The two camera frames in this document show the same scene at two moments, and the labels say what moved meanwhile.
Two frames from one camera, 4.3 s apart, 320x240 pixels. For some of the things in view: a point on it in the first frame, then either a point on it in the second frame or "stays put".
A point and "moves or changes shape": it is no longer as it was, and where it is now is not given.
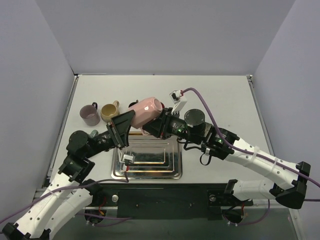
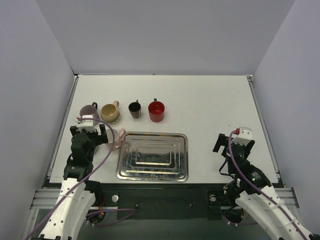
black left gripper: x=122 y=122 to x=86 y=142
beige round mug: x=108 y=111 stays put
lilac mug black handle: x=89 y=114 stays put
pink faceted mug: x=146 y=111 moves or changes shape
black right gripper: x=162 y=124 to x=235 y=144
